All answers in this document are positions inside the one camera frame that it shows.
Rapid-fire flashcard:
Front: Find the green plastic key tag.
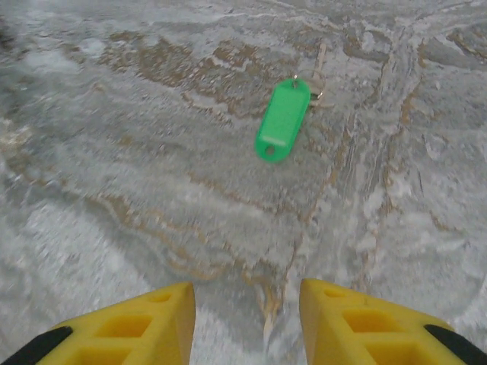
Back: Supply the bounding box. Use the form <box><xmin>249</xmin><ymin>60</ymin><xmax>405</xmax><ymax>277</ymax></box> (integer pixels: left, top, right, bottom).
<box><xmin>253</xmin><ymin>78</ymin><xmax>312</xmax><ymax>164</ymax></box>

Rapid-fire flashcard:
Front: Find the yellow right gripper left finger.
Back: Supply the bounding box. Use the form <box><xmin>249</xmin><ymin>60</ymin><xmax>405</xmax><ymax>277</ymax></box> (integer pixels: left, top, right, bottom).
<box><xmin>0</xmin><ymin>281</ymin><xmax>196</xmax><ymax>365</ymax></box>

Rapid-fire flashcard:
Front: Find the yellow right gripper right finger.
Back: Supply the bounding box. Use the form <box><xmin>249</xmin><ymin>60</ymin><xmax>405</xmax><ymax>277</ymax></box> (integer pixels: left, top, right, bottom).
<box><xmin>300</xmin><ymin>278</ymin><xmax>487</xmax><ymax>365</ymax></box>

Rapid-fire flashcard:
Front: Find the silver key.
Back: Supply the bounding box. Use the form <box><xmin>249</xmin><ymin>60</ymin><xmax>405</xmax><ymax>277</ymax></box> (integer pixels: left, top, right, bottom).
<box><xmin>306</xmin><ymin>41</ymin><xmax>336</xmax><ymax>112</ymax></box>

